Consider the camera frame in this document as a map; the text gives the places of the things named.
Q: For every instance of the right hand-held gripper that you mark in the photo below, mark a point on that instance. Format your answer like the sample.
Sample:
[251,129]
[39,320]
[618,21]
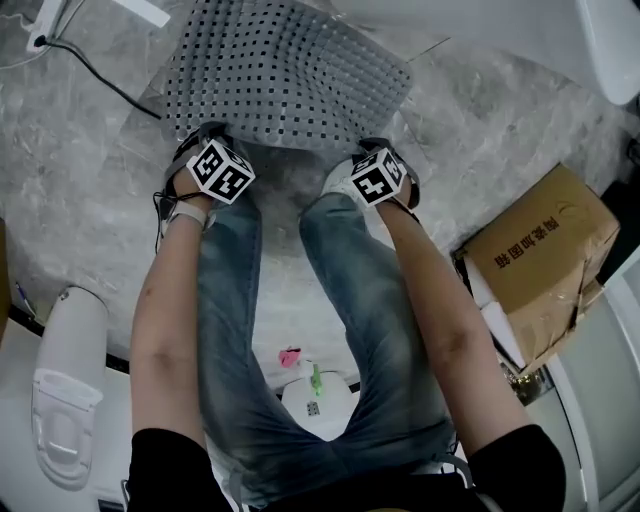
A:
[377,180]

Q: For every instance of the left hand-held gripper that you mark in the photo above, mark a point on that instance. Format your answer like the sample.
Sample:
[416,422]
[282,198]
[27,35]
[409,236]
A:
[220,172]

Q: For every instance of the grey perforated bath mat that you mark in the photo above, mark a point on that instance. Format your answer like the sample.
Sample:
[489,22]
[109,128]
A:
[285,70]

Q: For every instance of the person's left forearm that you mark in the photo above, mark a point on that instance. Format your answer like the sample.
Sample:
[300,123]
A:
[165,310]

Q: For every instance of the person's right forearm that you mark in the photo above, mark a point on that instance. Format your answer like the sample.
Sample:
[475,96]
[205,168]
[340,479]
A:
[450,325]

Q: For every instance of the person's white shoe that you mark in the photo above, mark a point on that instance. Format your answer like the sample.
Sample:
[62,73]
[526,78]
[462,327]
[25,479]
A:
[340,180]

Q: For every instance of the beige wristband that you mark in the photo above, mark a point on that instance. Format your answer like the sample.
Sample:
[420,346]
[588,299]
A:
[190,215]

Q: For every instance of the person's blue jeans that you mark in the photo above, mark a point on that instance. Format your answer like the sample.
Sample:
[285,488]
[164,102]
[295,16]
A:
[230,325]

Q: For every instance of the large torn cardboard box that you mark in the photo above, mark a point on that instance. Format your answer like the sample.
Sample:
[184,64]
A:
[540,240]

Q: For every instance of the white foam block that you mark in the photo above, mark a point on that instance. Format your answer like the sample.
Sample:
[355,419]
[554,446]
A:
[492,315]

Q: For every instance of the white bathtub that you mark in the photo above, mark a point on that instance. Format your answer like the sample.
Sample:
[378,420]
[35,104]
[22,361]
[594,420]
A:
[500,35]

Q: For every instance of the small pink plastic item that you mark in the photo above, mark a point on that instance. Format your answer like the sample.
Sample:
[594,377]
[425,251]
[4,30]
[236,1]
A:
[289,357]

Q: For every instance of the green plastic toy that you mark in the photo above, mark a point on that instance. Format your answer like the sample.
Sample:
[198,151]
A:
[316,380]

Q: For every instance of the white round ceramic lid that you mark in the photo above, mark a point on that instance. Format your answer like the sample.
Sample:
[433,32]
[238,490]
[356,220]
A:
[332,400]

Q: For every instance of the white power strip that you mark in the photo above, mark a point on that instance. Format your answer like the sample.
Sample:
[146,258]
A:
[45,25]

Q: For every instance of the blue pen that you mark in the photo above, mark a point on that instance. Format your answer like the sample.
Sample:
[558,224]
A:
[21,294]

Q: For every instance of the small grey dotted block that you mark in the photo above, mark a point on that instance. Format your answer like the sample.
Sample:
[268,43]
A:
[312,408]

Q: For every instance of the window with greenery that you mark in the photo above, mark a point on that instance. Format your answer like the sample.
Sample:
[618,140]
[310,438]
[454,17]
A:
[525,385]

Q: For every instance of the white toilet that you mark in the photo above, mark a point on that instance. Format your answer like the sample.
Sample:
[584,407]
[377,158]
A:
[67,380]

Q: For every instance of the person's black shirt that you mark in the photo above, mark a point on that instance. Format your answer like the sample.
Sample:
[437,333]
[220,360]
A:
[165,475]

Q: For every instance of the white raised platform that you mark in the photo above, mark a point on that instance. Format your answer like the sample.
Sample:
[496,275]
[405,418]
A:
[20,450]

